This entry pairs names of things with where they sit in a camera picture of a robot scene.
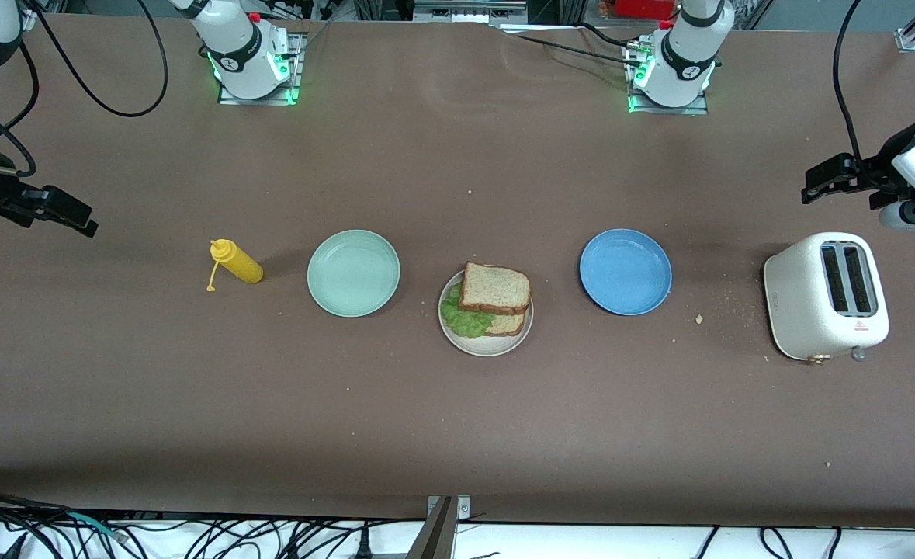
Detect yellow squeeze bottle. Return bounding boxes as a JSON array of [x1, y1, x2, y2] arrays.
[[206, 238, 265, 293]]

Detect bread slice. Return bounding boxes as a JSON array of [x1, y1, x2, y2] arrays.
[[459, 262, 532, 315], [485, 311, 529, 338]]

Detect green lettuce leaf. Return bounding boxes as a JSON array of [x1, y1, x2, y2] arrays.
[[439, 284, 497, 339]]

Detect blue round plate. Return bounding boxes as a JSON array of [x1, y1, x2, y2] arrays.
[[579, 228, 673, 317]]

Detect mint green round plate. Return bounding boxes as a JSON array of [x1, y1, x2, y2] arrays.
[[307, 229, 401, 318]]

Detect beige round plate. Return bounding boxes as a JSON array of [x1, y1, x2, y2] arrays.
[[438, 268, 535, 358]]

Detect white toaster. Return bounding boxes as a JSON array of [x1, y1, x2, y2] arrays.
[[764, 232, 890, 363]]

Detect red box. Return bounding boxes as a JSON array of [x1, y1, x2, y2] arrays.
[[612, 0, 679, 21]]

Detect grey electronic device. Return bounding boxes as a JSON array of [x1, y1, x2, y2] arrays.
[[413, 0, 529, 24]]

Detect teal cable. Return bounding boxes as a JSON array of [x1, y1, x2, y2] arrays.
[[65, 510, 128, 542]]

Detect aluminium post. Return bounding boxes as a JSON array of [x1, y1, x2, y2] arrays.
[[407, 497, 458, 559]]

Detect small metal bracket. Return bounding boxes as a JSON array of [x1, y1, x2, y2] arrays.
[[426, 495, 472, 523]]

